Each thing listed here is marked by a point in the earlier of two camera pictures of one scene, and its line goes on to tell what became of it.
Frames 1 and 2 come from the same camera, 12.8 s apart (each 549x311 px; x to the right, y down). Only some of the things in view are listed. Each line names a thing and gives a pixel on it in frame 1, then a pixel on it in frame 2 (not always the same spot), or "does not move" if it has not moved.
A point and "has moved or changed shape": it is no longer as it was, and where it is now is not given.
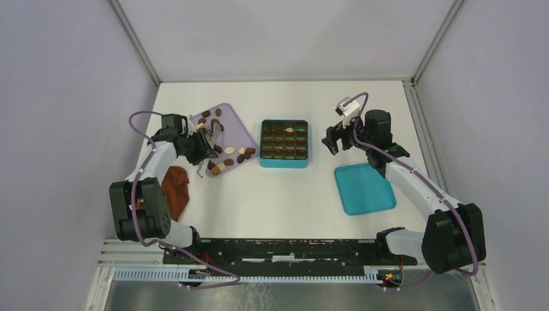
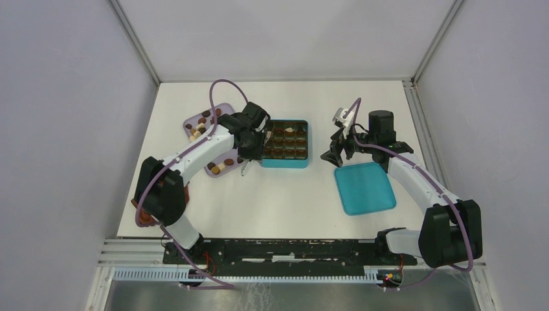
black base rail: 286,257 does not move
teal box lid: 363,189 does not move
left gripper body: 195,148 → 254,148
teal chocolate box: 284,144 does not move
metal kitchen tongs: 212,135 has moved or changed shape
